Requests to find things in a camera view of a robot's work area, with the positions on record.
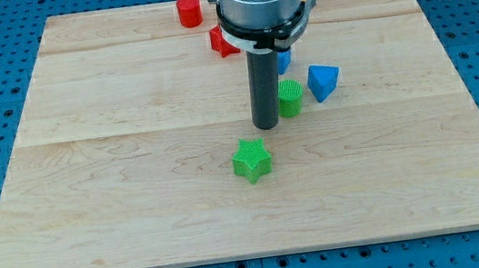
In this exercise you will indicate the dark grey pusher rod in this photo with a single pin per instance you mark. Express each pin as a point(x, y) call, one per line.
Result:
point(263, 85)

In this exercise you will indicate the green star block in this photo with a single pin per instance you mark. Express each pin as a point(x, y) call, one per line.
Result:
point(252, 160)

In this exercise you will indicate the light wooden board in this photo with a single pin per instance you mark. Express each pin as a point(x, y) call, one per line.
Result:
point(123, 154)

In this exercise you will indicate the blue triangular block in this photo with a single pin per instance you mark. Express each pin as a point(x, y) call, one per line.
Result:
point(322, 80)

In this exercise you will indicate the green cylinder block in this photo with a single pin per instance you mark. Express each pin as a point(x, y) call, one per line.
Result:
point(290, 98)

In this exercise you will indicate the red star block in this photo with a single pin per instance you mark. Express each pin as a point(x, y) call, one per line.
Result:
point(219, 44)

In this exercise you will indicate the red cylinder block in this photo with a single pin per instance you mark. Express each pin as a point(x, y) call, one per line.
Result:
point(189, 12)

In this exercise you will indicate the blue cube block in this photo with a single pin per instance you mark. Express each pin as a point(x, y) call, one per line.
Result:
point(283, 61)

